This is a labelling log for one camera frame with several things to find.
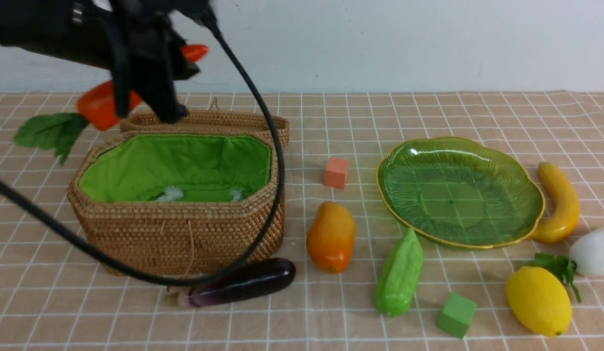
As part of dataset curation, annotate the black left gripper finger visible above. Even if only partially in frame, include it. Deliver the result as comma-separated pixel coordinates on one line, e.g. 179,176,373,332
136,58,189,124

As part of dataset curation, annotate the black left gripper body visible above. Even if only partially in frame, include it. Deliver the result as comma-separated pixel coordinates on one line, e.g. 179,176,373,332
73,0,217,80

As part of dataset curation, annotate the orange carrot with leaves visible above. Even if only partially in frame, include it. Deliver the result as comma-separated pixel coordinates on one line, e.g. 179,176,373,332
13,44,210,165

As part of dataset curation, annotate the purple eggplant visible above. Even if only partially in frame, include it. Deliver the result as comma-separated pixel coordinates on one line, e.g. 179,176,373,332
164,257,296,308

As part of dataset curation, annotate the orange mango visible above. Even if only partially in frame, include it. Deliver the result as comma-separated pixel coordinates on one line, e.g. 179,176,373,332
306,201,356,273

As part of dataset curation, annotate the green chayote gourd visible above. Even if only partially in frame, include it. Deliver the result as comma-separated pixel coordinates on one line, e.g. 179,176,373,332
374,228,424,317

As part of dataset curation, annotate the yellow banana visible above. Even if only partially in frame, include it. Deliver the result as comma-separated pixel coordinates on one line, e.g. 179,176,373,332
530,162,581,244

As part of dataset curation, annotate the yellow lemon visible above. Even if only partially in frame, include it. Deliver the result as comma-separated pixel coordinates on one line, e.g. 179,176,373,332
505,266,572,337

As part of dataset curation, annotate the white radish with leaves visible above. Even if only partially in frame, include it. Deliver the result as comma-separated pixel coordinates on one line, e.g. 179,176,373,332
527,227,604,303

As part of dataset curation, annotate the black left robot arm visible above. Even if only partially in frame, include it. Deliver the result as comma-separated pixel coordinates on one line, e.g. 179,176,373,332
0,0,218,124

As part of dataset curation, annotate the woven wicker basket lid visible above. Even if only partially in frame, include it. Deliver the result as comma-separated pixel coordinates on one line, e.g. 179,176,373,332
120,98,272,139

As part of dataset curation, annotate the woven wicker basket green lining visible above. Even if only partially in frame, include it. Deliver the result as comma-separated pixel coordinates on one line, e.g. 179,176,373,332
67,131,286,276

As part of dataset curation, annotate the orange foam cube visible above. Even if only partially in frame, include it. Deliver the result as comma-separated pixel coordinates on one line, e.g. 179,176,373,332
323,157,350,190

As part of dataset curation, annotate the beige checkered tablecloth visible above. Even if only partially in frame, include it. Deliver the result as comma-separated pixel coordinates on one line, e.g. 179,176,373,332
0,91,604,351

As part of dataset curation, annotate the green glass leaf plate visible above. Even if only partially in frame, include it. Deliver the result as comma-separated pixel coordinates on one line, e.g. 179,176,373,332
376,137,545,250

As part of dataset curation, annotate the green foam cube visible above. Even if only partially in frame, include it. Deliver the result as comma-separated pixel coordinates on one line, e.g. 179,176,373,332
436,292,478,339

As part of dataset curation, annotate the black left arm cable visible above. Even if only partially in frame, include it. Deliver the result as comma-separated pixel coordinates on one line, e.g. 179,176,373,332
0,15,286,287

